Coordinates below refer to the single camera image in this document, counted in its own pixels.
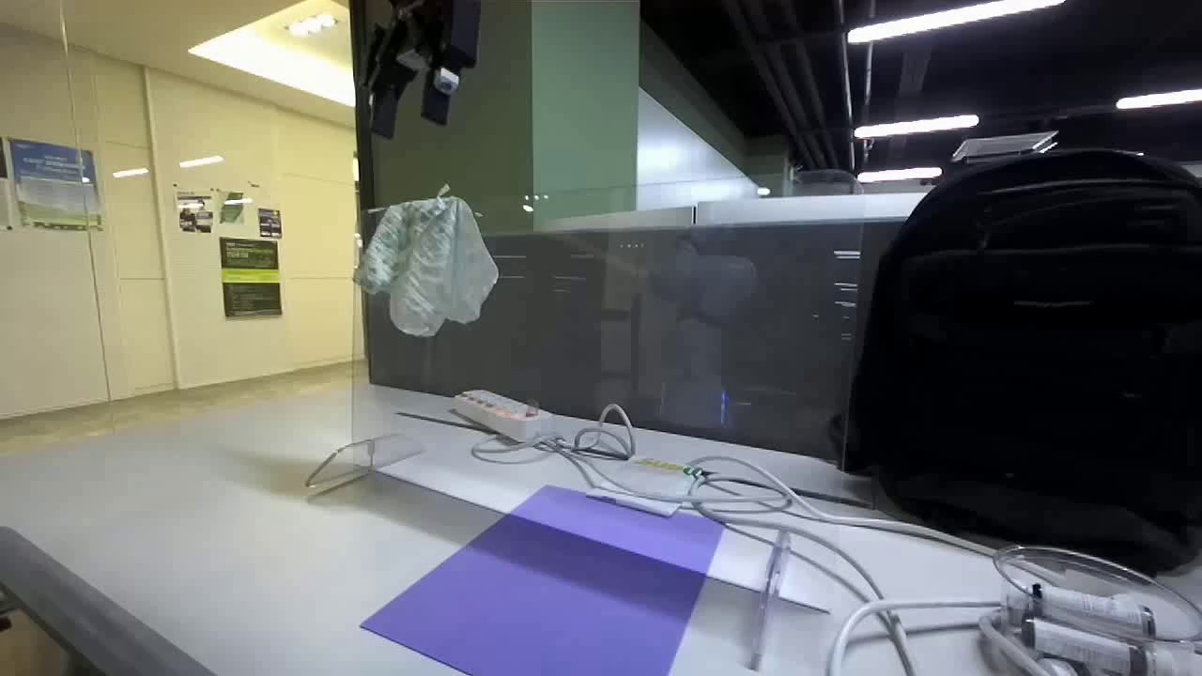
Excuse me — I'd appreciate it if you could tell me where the white cable with plug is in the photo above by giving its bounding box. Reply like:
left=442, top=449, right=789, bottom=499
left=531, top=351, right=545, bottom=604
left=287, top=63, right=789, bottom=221
left=824, top=594, right=1023, bottom=676

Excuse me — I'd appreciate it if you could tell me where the clear acrylic stand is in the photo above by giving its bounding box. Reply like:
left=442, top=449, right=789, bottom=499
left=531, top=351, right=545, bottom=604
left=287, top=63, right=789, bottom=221
left=747, top=520, right=834, bottom=676
left=299, top=433, right=426, bottom=499

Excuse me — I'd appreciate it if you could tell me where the green and black wall poster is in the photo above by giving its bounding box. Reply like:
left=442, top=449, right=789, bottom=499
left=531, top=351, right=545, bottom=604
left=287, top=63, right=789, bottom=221
left=217, top=231, right=287, bottom=322

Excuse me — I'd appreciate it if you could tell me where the white charger plug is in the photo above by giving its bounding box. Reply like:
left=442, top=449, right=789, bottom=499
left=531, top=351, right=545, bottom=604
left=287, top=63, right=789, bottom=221
left=999, top=579, right=1159, bottom=639
left=972, top=613, right=1202, bottom=676

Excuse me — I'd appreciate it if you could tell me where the tinted glass panel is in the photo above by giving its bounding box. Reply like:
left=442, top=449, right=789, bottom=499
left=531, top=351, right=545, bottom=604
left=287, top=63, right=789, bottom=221
left=362, top=182, right=908, bottom=463

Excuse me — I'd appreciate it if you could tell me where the green pillar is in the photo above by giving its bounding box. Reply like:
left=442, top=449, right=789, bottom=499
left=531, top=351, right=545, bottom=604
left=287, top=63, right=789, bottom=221
left=369, top=0, right=647, bottom=237

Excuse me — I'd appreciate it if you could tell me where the white looped cable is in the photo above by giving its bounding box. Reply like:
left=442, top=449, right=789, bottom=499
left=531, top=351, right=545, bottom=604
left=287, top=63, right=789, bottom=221
left=566, top=396, right=642, bottom=465

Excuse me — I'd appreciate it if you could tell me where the white patterned cloth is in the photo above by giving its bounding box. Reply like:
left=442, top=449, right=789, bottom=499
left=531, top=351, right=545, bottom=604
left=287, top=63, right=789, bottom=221
left=352, top=182, right=502, bottom=342

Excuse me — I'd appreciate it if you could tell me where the long white cable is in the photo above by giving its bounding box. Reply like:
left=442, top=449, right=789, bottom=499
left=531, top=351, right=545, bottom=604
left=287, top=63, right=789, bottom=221
left=464, top=435, right=924, bottom=676

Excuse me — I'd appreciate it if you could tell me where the blue wall poster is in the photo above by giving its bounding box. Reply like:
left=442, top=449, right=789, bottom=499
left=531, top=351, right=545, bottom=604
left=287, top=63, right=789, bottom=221
left=5, top=136, right=108, bottom=231

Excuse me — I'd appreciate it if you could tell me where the white power strip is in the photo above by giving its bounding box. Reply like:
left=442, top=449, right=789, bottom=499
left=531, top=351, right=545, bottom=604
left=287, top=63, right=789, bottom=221
left=448, top=386, right=571, bottom=449

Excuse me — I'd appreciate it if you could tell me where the purple paper sheet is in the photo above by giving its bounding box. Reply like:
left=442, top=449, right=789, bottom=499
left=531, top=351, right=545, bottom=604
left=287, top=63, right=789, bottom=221
left=362, top=484, right=729, bottom=676

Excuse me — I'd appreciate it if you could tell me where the square ceiling light panel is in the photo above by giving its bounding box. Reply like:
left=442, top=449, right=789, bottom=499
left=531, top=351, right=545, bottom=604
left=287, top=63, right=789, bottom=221
left=184, top=0, right=362, bottom=113

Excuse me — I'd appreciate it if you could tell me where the black backpack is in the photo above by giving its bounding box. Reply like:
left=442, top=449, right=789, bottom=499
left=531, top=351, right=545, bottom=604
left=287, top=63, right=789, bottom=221
left=839, top=140, right=1202, bottom=579

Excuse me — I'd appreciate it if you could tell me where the ceiling tube light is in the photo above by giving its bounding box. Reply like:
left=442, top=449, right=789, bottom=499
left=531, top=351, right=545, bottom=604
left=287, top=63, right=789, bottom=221
left=846, top=0, right=1069, bottom=50
left=853, top=108, right=983, bottom=142
left=853, top=161, right=948, bottom=187
left=1112, top=82, right=1202, bottom=117

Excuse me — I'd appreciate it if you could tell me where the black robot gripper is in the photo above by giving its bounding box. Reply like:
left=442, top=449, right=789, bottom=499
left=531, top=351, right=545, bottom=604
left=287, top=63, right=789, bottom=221
left=364, top=0, right=488, bottom=142

